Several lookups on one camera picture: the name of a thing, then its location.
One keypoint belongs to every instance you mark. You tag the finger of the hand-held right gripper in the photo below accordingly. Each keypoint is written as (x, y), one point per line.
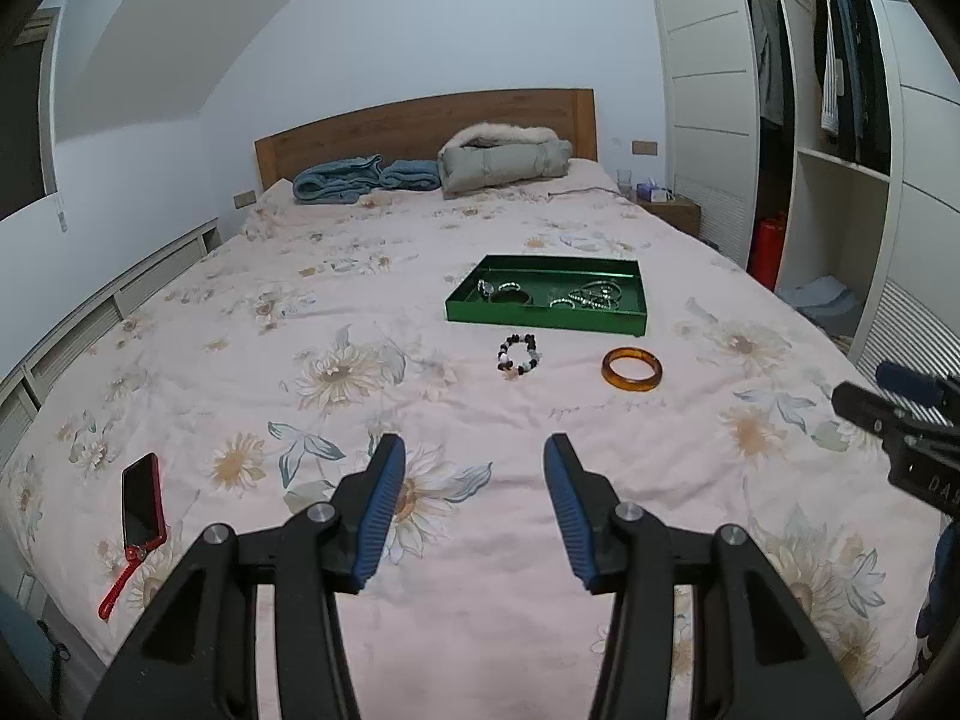
(911, 382)
(870, 406)

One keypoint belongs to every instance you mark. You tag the wooden nightstand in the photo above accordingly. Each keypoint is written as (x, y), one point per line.
(671, 211)

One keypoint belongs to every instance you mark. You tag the green metal tray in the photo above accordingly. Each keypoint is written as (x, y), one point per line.
(540, 319)

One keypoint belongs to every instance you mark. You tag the striped white hanging garment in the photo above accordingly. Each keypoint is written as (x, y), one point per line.
(829, 90)

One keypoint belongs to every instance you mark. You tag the large thin silver bangle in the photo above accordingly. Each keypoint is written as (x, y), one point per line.
(609, 283)

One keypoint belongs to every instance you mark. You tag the dark hanging clothes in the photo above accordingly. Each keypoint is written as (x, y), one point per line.
(862, 75)

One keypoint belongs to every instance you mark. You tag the wooden headboard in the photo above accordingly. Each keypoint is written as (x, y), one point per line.
(375, 124)

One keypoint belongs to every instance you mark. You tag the grey hanging garment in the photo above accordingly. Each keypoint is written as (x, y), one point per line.
(766, 52)

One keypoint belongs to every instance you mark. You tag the red container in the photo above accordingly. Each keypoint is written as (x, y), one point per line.
(766, 251)

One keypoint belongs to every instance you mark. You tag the phone with red case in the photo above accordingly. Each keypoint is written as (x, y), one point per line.
(141, 499)

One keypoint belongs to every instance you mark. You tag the silver wristwatch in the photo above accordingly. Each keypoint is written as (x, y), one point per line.
(486, 287)

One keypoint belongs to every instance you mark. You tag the clear glass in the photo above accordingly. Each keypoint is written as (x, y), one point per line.
(624, 180)

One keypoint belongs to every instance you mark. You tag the small blue folded blanket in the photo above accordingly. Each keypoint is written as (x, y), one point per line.
(411, 176)

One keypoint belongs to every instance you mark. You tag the tissue pack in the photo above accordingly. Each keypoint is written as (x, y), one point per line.
(651, 191)

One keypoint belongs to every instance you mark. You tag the bed with floral sheet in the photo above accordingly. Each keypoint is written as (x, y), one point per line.
(300, 300)

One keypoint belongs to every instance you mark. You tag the white slatted low cabinet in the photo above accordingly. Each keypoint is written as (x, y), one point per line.
(112, 292)

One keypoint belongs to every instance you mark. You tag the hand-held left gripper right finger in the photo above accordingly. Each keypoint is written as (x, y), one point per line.
(574, 517)

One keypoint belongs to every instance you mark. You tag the brown wall socket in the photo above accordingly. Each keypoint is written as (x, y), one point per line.
(244, 199)
(645, 146)

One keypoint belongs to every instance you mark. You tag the dark brown bangle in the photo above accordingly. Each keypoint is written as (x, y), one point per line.
(512, 301)

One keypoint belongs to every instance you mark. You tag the white wardrobe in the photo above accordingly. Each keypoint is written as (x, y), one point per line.
(712, 52)

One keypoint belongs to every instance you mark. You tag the large blue folded blanket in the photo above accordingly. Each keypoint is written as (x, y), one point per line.
(334, 181)

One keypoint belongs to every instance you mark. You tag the light blue cloth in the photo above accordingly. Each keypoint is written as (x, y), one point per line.
(821, 301)

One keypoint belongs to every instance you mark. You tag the grey fur-trimmed jacket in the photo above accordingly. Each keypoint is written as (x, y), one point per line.
(502, 161)

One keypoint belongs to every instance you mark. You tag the amber bangle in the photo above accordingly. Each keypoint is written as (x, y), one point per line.
(630, 384)

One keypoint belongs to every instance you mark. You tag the blue suitcase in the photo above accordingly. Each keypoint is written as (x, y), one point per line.
(26, 660)

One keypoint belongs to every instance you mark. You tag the window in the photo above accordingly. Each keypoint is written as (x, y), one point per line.
(26, 112)

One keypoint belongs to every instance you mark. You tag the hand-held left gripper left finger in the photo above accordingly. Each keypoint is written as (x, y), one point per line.
(375, 517)

